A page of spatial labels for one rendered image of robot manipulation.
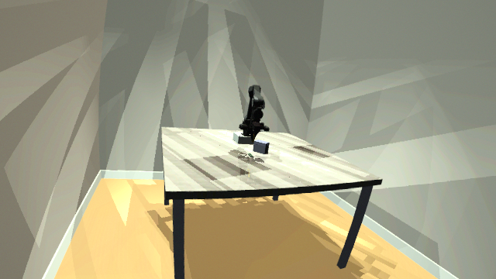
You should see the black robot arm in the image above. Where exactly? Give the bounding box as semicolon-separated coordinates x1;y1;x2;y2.
241;84;265;136

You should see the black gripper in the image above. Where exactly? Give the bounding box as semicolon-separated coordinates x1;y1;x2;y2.
239;116;270;141

